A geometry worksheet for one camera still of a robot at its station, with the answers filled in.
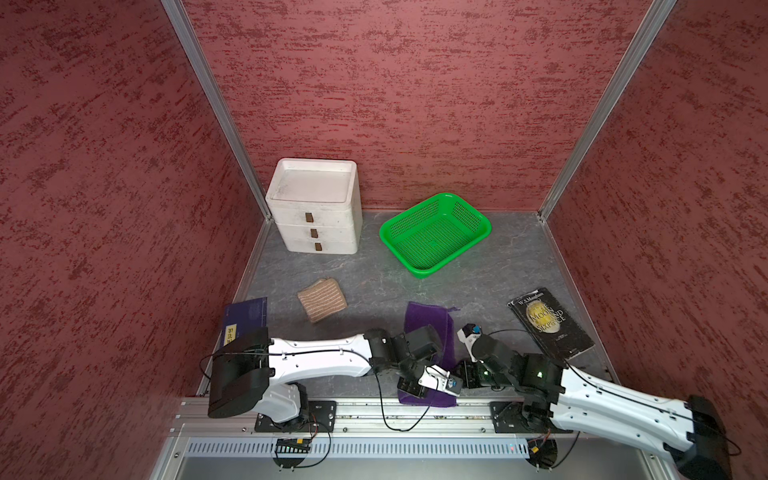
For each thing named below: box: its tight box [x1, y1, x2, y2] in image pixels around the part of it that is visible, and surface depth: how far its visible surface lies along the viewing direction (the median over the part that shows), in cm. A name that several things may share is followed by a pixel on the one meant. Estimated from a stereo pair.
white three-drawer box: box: [265, 158, 363, 255], surface depth 98 cm
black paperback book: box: [506, 287, 596, 362], surface depth 91 cm
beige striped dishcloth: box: [298, 278, 348, 323], surface depth 95 cm
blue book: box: [221, 297, 268, 349], surface depth 93 cm
